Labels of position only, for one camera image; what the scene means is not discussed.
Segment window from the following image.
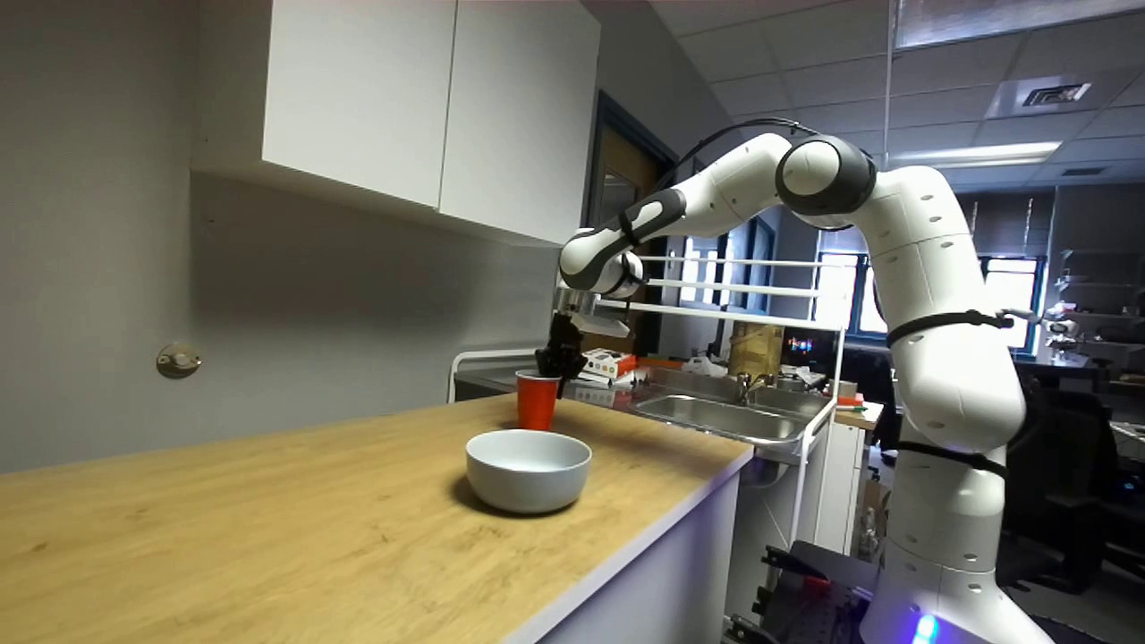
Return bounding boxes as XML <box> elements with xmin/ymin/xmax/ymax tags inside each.
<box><xmin>815</xmin><ymin>252</ymin><xmax>1047</xmax><ymax>352</ymax></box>

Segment ceiling light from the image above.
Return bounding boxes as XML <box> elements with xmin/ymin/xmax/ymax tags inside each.
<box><xmin>889</xmin><ymin>140</ymin><xmax>1064</xmax><ymax>170</ymax></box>

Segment ceiling air vent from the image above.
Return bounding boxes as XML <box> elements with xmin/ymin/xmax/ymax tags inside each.
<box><xmin>1022</xmin><ymin>81</ymin><xmax>1093</xmax><ymax>109</ymax></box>

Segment round metal wall fitting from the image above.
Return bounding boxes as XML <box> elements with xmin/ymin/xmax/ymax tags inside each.
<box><xmin>157</xmin><ymin>343</ymin><xmax>203</xmax><ymax>379</ymax></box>

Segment white ceramic bowl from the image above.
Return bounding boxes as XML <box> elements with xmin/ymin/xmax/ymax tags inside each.
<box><xmin>465</xmin><ymin>429</ymin><xmax>593</xmax><ymax>515</ymax></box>

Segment steel sink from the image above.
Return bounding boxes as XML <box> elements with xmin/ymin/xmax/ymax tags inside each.
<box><xmin>630</xmin><ymin>392</ymin><xmax>813</xmax><ymax>446</ymax></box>

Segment orange and white box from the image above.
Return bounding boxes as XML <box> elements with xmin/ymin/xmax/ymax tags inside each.
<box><xmin>581</xmin><ymin>348</ymin><xmax>639</xmax><ymax>382</ymax></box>

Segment white wall cabinet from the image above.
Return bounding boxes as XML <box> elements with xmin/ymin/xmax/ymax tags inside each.
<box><xmin>191</xmin><ymin>0</ymin><xmax>603</xmax><ymax>248</ymax></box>

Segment black office chair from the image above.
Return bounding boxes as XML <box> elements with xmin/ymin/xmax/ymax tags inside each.
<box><xmin>1000</xmin><ymin>358</ymin><xmax>1145</xmax><ymax>593</ymax></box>

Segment dark framed door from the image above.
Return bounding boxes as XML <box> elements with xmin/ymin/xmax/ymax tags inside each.
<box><xmin>584</xmin><ymin>92</ymin><xmax>683</xmax><ymax>355</ymax></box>

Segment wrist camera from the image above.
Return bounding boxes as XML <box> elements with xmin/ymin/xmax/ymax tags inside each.
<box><xmin>572</xmin><ymin>309</ymin><xmax>632</xmax><ymax>340</ymax></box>

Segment white frame sink unit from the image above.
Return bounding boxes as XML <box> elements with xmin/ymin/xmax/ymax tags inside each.
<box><xmin>447</xmin><ymin>255</ymin><xmax>847</xmax><ymax>573</ymax></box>

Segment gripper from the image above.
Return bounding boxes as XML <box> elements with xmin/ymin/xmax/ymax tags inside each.
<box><xmin>535</xmin><ymin>311</ymin><xmax>589</xmax><ymax>400</ymax></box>

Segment red plastic cup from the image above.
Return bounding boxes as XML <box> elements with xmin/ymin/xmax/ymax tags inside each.
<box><xmin>515</xmin><ymin>369</ymin><xmax>563</xmax><ymax>432</ymax></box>

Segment white cabinet door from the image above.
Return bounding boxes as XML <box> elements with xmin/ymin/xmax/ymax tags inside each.
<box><xmin>261</xmin><ymin>0</ymin><xmax>458</xmax><ymax>209</ymax></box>
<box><xmin>438</xmin><ymin>0</ymin><xmax>603</xmax><ymax>246</ymax></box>

